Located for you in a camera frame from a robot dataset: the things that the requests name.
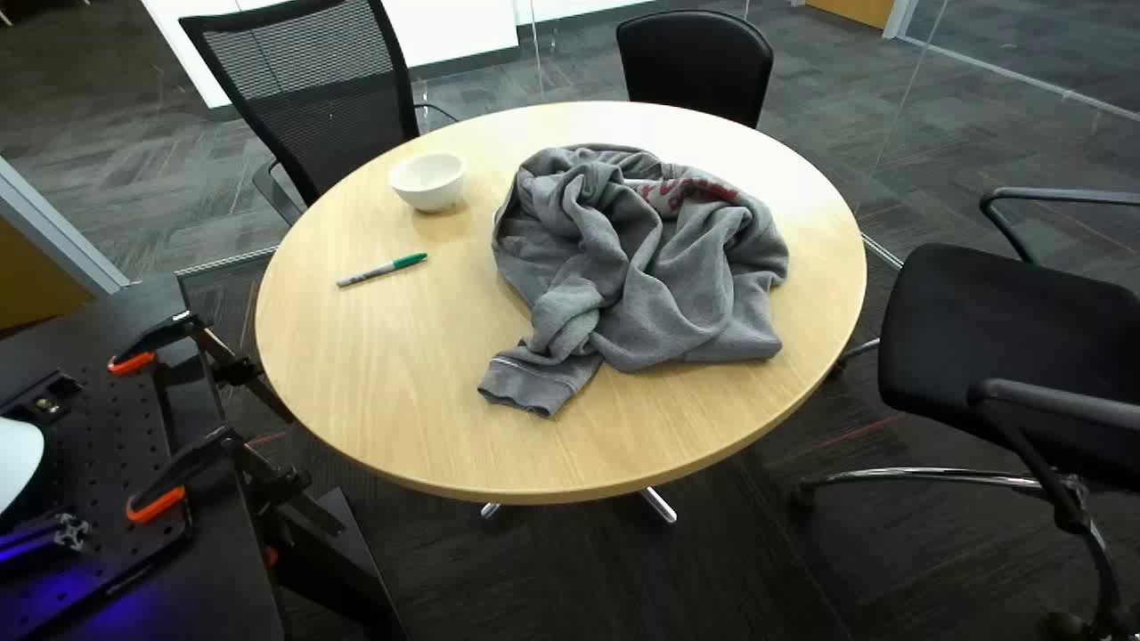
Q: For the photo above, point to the small metal tool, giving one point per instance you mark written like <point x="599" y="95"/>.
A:
<point x="40" y="534"/>

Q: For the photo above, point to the chrome table base legs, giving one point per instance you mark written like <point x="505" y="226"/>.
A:
<point x="662" y="502"/>

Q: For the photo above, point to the green capped grey marker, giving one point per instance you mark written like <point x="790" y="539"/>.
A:
<point x="383" y="268"/>

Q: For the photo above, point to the black padded office chair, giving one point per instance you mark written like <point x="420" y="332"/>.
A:
<point x="696" y="65"/>
<point x="1010" y="332"/>

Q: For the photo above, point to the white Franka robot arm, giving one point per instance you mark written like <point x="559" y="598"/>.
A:
<point x="17" y="456"/>

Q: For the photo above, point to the black robot mounting stand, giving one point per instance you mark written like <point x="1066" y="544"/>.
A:
<point x="91" y="456"/>

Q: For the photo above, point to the crumpled grey sweatshirt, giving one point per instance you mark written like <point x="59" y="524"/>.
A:
<point x="646" y="280"/>

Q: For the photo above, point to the white ceramic bowl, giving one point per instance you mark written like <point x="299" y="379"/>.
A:
<point x="429" y="179"/>

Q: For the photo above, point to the black mesh office chair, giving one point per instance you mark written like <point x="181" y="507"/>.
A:
<point x="334" y="128"/>
<point x="1047" y="195"/>

